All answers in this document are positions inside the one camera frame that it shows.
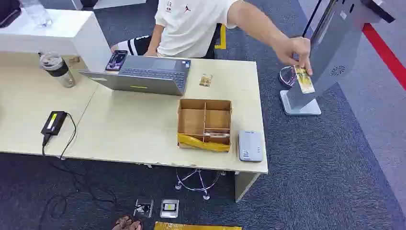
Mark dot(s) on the person's left hand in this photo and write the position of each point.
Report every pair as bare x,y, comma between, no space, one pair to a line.
293,50

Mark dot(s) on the yellow printed card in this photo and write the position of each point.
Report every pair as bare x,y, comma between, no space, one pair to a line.
304,80

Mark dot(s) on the clear round dish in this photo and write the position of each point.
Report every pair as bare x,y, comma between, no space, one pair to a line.
287,76

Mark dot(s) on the grey kiosk stand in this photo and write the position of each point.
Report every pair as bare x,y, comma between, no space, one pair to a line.
330,54

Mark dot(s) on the yellow floor tape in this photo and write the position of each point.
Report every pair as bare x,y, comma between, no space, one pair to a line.
222,39

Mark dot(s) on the small gold card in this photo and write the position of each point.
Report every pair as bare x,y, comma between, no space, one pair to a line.
205,80

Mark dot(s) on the person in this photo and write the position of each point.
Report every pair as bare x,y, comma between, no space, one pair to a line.
190,28

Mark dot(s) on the wooden card box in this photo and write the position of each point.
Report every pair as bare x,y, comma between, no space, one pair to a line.
204,123

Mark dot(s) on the yellow tape strip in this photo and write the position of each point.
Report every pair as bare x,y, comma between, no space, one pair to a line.
203,144

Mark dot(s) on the grey laptop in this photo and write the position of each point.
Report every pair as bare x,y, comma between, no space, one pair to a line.
149,76

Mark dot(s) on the chrome stool base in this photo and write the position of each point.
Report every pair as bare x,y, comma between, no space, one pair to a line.
198,184

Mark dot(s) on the smartphone with dark screen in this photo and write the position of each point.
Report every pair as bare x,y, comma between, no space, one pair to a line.
116,60

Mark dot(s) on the pale desk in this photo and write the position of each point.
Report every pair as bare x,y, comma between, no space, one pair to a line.
133,127

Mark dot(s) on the silver floor socket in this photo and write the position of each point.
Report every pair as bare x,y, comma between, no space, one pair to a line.
169,208

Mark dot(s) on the yellow sheet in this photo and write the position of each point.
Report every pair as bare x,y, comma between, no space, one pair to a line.
196,226

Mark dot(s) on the open floor socket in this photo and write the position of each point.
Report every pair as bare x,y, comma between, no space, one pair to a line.
143,208

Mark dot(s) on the clear bottle with black band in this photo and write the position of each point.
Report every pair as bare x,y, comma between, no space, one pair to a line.
58,70

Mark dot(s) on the white box cabinet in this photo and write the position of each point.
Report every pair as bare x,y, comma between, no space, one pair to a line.
57,35

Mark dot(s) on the person's foot in sandal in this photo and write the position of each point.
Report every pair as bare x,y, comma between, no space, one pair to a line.
127,223

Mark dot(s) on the black power adapter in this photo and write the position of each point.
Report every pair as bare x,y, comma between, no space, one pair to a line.
54,123

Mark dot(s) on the clear plastic bottle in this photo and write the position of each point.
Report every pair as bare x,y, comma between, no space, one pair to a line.
37,12

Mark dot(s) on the black bag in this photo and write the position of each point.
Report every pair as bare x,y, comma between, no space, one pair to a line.
8,12

